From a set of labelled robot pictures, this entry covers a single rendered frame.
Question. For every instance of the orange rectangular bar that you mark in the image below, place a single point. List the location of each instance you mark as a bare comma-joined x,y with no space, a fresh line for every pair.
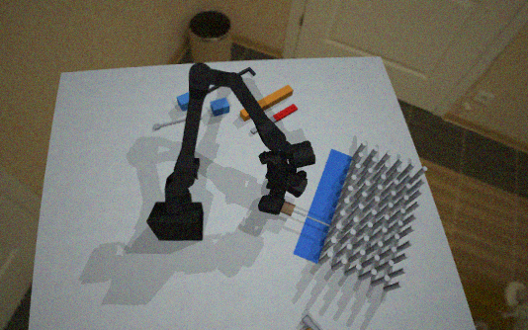
270,100

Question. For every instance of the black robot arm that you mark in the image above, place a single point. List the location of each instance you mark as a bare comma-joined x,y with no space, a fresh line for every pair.
178,199

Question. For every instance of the grey metal wrench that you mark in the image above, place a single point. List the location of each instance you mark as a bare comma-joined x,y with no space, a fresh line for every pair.
157,126

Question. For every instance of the black l-shaped hook tool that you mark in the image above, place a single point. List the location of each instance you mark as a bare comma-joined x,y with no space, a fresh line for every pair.
240,73

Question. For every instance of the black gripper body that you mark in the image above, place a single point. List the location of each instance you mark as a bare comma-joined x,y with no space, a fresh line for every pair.
273,204

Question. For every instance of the blue cube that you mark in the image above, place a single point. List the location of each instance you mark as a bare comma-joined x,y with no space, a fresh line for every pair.
219,106
183,101

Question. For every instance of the wooden tool handle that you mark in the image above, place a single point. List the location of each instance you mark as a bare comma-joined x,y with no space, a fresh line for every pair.
288,209

